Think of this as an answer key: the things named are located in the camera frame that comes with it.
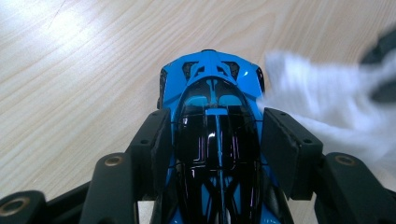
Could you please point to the white wet wipe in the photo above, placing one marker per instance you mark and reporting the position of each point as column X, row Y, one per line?
column 327, row 102

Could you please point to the blue toy car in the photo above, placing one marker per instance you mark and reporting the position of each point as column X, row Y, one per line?
column 211, row 68

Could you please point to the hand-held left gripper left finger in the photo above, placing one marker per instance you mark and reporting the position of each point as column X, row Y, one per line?
column 152, row 155

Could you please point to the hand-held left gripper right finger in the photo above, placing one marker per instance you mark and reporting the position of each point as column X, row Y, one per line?
column 292, row 155

